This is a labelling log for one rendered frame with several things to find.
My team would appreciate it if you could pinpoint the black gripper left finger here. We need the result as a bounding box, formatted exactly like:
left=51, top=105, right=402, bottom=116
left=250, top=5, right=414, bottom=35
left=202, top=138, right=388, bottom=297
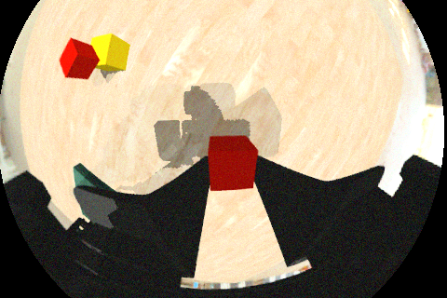
left=74, top=156, right=210, bottom=278

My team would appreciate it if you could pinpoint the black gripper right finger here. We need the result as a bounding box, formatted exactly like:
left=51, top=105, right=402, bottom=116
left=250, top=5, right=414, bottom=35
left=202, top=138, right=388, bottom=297
left=254, top=156, right=385, bottom=267

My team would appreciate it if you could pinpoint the yellow cube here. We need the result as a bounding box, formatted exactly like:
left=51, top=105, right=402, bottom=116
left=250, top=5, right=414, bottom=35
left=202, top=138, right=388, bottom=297
left=90, top=34, right=130, bottom=71

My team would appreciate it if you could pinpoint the red cube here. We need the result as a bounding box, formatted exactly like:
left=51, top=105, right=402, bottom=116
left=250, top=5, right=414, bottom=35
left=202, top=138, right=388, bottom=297
left=208, top=135, right=258, bottom=191
left=60, top=37, right=101, bottom=79

